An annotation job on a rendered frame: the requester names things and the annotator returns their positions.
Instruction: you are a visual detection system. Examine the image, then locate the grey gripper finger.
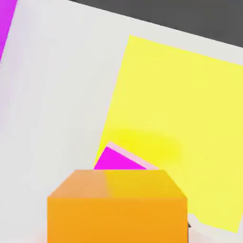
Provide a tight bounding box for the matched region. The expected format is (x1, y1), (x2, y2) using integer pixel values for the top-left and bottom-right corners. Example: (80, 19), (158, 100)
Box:
(187, 213), (216, 243)

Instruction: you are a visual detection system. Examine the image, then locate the small orange cube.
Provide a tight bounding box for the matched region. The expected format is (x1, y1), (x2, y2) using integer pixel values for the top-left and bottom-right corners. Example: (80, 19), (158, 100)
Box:
(47, 169), (188, 243)

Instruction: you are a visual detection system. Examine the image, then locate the small magenta cube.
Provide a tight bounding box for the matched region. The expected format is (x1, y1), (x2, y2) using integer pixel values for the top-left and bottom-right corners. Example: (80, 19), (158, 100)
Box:
(93, 140), (160, 171)

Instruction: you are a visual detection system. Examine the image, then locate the large yellow box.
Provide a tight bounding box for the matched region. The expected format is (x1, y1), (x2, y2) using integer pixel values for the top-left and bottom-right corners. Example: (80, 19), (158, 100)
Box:
(93, 34), (243, 234)

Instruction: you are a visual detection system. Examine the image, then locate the large magenta box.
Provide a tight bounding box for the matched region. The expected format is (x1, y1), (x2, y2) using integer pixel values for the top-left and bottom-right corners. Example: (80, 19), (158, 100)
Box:
(0, 0), (18, 62)

